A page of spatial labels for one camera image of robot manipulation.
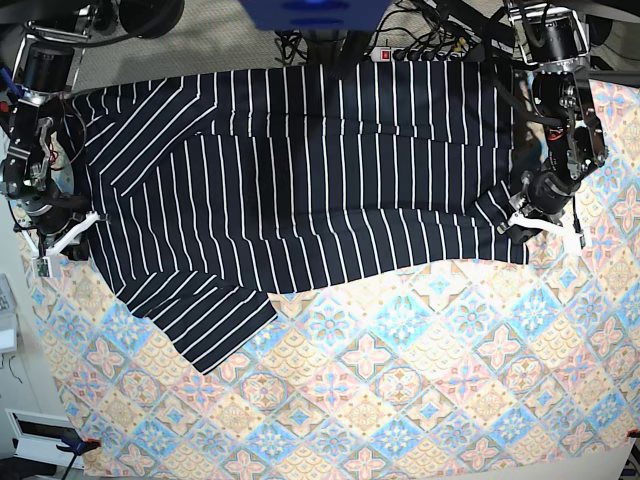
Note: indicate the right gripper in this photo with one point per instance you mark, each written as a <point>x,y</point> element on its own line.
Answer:
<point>58,219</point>

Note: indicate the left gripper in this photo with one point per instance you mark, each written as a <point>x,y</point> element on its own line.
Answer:
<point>538,200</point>

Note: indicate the navy white striped T-shirt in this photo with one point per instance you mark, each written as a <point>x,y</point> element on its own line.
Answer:
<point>218,190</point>

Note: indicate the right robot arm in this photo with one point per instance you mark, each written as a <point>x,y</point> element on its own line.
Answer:
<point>46,135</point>

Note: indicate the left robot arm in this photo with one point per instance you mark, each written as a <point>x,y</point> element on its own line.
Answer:
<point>554,46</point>

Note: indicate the patterned colourful tablecloth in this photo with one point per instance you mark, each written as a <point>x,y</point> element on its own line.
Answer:
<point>451,368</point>

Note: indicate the white box on floor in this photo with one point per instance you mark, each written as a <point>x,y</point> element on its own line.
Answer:
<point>39,435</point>

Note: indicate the white power strip red switch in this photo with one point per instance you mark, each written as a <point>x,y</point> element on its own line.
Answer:
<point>388,54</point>

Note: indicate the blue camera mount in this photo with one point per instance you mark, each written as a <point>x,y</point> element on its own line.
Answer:
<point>359,15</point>

